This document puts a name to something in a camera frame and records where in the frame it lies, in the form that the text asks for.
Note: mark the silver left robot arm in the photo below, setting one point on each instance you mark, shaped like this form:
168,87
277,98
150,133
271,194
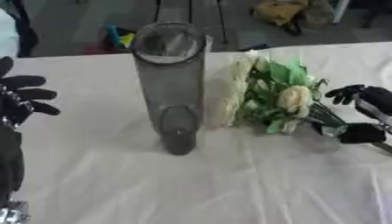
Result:
11,213

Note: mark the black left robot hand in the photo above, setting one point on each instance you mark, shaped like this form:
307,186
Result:
20,94

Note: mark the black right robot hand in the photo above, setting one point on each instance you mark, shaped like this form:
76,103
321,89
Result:
375,97

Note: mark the black tripod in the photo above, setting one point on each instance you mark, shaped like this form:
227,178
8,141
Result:
190,11

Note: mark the person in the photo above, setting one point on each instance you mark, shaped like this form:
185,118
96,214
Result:
13,26

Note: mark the colourful bag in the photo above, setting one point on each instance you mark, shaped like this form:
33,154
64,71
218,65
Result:
113,39

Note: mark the yellow bag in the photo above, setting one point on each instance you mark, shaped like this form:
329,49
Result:
279,13

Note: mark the white and green flower bouquet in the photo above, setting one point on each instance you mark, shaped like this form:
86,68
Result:
286,96

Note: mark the tall grey cylinder vase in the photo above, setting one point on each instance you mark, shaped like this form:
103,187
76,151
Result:
171,87

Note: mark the white chair leg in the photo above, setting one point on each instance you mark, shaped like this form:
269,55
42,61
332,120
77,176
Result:
340,10

